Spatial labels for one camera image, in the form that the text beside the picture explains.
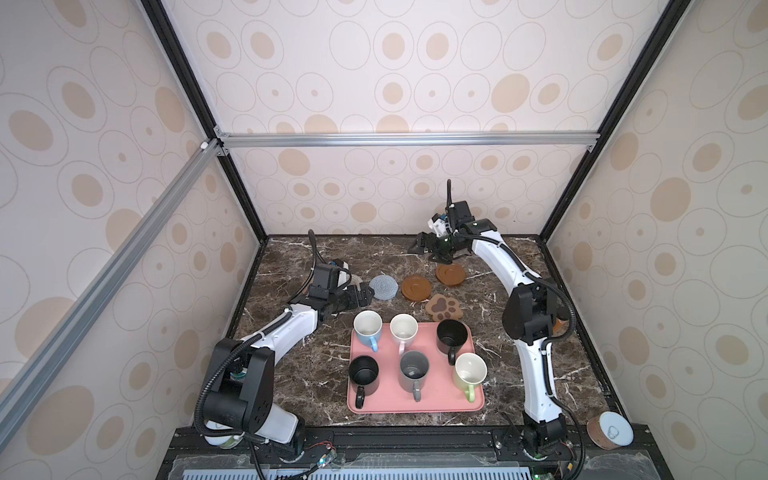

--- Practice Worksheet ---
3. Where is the black mug upper right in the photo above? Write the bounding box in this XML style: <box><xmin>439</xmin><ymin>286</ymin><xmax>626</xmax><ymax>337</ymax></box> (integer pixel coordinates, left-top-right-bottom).
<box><xmin>436</xmin><ymin>319</ymin><xmax>469</xmax><ymax>366</ymax></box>

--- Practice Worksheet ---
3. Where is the blue mug white inside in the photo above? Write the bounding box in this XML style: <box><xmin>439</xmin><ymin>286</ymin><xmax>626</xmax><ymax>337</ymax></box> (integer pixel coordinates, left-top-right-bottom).
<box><xmin>353</xmin><ymin>310</ymin><xmax>383</xmax><ymax>352</ymax></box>

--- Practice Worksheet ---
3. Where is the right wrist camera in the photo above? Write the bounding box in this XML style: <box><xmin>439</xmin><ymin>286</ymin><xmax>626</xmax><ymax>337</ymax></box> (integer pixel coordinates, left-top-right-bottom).
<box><xmin>427</xmin><ymin>201</ymin><xmax>475</xmax><ymax>238</ymax></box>

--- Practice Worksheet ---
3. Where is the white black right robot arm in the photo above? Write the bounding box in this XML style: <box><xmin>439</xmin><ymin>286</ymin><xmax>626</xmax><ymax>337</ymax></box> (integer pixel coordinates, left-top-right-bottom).
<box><xmin>409</xmin><ymin>183</ymin><xmax>575</xmax><ymax>459</ymax></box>

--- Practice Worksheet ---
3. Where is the brown wooden coaster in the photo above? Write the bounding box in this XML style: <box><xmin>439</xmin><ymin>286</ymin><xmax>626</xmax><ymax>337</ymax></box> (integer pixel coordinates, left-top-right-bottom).
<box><xmin>435</xmin><ymin>264</ymin><xmax>467</xmax><ymax>287</ymax></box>
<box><xmin>401</xmin><ymin>275</ymin><xmax>432</xmax><ymax>302</ymax></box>

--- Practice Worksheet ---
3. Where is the brown paw shaped coaster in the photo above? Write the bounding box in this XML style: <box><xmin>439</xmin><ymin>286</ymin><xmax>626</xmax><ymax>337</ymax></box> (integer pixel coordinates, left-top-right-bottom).
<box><xmin>425</xmin><ymin>294</ymin><xmax>464</xmax><ymax>322</ymax></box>

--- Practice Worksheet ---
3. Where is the diagonal aluminium bar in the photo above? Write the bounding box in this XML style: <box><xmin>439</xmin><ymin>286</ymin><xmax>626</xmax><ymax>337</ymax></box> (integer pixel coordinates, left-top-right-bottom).
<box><xmin>1</xmin><ymin>138</ymin><xmax>222</xmax><ymax>448</ymax></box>

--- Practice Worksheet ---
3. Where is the white pink mug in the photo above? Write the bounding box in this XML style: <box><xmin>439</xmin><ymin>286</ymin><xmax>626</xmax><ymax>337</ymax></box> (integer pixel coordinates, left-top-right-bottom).
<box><xmin>390</xmin><ymin>314</ymin><xmax>419</xmax><ymax>355</ymax></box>

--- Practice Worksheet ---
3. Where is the light green mug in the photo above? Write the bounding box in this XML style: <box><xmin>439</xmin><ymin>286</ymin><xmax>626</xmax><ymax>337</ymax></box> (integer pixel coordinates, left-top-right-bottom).
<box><xmin>453</xmin><ymin>353</ymin><xmax>487</xmax><ymax>403</ymax></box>

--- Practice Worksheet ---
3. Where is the horizontal aluminium bar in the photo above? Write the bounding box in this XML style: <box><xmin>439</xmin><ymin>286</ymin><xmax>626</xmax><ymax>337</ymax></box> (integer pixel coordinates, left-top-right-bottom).
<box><xmin>219</xmin><ymin>130</ymin><xmax>600</xmax><ymax>150</ymax></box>

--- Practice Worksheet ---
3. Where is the black mug lower left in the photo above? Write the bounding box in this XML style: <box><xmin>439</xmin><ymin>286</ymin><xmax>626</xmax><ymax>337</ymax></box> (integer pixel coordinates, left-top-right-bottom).
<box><xmin>348</xmin><ymin>355</ymin><xmax>379</xmax><ymax>410</ymax></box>

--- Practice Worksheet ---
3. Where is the grey mug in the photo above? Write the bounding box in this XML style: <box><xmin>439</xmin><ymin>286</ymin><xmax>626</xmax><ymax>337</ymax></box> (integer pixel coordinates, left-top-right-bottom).
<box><xmin>398</xmin><ymin>351</ymin><xmax>430</xmax><ymax>402</ymax></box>

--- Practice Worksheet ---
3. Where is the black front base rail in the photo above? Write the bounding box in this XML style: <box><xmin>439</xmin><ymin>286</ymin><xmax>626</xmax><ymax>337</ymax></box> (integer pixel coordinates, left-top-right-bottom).
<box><xmin>157</xmin><ymin>425</ymin><xmax>672</xmax><ymax>479</ymax></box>

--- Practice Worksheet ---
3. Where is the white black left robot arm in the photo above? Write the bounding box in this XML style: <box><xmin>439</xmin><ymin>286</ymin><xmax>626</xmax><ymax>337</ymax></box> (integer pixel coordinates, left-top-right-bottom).
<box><xmin>193</xmin><ymin>230</ymin><xmax>374</xmax><ymax>453</ymax></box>

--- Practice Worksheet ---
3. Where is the black mug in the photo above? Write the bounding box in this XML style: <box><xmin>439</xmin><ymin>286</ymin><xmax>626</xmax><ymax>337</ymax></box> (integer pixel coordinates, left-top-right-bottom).
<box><xmin>436</xmin><ymin>319</ymin><xmax>469</xmax><ymax>366</ymax></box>
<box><xmin>348</xmin><ymin>355</ymin><xmax>379</xmax><ymax>410</ymax></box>

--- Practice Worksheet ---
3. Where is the pink rectangular tray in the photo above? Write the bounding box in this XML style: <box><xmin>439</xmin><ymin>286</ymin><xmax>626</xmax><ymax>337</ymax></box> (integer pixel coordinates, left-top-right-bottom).
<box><xmin>347</xmin><ymin>322</ymin><xmax>485</xmax><ymax>414</ymax></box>

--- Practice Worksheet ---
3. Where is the blue grey round coaster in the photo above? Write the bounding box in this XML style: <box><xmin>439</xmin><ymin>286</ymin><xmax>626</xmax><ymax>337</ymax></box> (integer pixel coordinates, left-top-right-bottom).
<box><xmin>369</xmin><ymin>275</ymin><xmax>398</xmax><ymax>301</ymax></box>

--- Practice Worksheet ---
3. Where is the small amber bottle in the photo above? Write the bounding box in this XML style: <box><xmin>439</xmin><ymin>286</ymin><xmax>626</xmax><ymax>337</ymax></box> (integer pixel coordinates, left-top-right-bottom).
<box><xmin>553</xmin><ymin>318</ymin><xmax>570</xmax><ymax>337</ymax></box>

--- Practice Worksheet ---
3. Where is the light grey woven coaster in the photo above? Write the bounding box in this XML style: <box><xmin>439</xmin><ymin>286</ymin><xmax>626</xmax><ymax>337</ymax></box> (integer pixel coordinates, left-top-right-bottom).
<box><xmin>351</xmin><ymin>275</ymin><xmax>369</xmax><ymax>290</ymax></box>

